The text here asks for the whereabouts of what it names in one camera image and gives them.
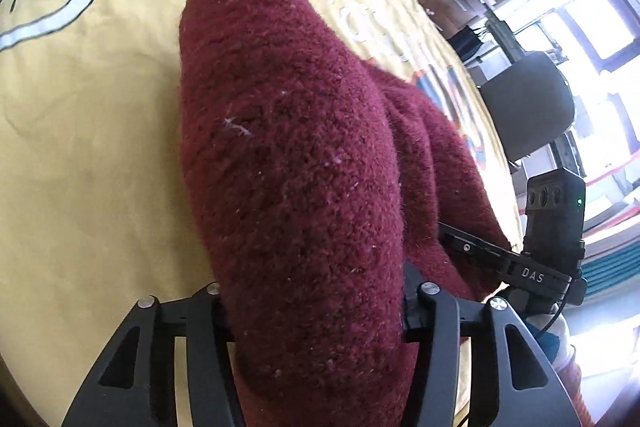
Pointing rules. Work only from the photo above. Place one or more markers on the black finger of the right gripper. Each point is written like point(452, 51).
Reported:
point(476, 251)

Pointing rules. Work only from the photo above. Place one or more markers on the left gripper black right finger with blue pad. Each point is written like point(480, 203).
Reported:
point(512, 382)

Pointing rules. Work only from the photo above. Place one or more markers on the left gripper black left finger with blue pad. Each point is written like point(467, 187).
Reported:
point(132, 382)

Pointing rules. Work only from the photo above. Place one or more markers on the dark red knitted sweater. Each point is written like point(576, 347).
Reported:
point(313, 177)

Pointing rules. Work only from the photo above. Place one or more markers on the dark grey office chair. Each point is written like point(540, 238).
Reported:
point(530, 104)

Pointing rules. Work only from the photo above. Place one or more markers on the yellow printed bed cover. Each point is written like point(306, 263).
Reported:
point(93, 207)

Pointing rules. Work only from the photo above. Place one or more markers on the black camera box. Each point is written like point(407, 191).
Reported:
point(555, 212)

